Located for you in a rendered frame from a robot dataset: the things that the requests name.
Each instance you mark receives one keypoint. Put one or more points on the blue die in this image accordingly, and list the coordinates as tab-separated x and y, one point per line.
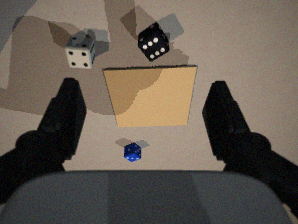
132	152

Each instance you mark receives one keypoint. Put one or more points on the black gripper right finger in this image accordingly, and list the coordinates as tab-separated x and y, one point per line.
230	136

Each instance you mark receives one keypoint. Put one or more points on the tan mat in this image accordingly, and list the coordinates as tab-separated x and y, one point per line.
151	96

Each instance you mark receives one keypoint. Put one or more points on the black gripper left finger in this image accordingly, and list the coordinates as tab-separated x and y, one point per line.
43	151

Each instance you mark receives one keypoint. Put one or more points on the black die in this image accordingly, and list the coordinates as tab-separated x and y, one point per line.
153	42

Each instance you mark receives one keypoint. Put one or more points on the white die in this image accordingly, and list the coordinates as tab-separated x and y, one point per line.
80	52

